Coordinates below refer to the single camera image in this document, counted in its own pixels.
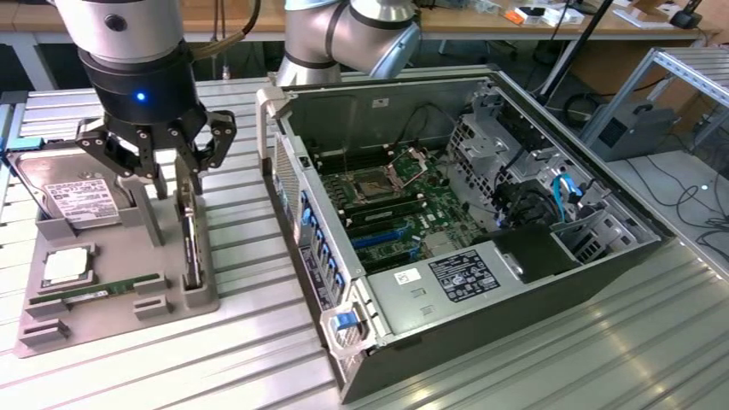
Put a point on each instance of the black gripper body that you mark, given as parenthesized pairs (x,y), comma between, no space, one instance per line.
(143,85)

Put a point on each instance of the graphics card with metal bracket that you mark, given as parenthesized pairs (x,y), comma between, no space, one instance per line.
(191,239)

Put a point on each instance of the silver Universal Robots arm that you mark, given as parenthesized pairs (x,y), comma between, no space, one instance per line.
(319,34)

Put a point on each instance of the silver hard disk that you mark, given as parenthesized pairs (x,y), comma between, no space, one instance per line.
(73,192)

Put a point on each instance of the blue disk caddy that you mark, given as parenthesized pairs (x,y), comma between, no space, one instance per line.
(28,143)

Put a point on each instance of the grey plastic parts rack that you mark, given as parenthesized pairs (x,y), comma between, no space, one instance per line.
(119,256)

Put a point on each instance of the silver CPU chip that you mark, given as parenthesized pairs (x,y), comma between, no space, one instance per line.
(65,265)

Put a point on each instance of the green RAM stick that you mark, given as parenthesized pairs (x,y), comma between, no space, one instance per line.
(113,287)

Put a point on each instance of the CPU socket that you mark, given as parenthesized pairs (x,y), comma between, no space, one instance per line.
(373,188)

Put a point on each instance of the metal socket cover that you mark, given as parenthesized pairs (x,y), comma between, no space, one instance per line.
(420,154)

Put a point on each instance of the blue expansion slot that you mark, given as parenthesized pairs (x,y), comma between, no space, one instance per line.
(379,240)

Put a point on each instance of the green motherboard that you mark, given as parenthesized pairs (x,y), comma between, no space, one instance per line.
(433,209)

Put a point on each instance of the black expansion slot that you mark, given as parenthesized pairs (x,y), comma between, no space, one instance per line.
(393,260)

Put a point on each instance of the silver chipset heatsink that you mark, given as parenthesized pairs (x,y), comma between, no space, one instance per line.
(440,244)

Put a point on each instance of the silver perforated disk bay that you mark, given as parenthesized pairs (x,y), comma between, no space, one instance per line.
(479,145)

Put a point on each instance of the blue case latch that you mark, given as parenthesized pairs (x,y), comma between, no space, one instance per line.
(344,321)

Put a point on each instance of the grey power supply unit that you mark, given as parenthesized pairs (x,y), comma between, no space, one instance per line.
(409,307)

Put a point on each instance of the orange small box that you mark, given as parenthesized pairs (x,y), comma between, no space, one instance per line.
(512,16)

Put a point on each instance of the black plastic air shroud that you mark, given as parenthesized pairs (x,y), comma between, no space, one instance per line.
(535,252)

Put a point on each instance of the open black PC case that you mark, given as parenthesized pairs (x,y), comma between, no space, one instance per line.
(484,324)

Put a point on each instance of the white small box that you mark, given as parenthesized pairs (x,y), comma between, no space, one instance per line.
(561,17)

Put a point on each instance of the silver drive cage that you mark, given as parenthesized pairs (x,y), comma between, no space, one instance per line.
(597,239)

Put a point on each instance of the grey equipment box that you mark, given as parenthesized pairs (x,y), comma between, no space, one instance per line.
(632,132)

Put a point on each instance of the long wooden desk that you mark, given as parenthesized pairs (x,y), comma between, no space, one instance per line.
(626,27)

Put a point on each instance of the white flat box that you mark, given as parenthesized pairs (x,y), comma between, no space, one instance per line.
(644,19)

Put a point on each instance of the black webcam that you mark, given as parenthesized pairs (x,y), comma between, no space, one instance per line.
(684,19)

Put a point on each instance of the aluminium profile frame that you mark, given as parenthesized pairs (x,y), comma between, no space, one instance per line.
(692,70)

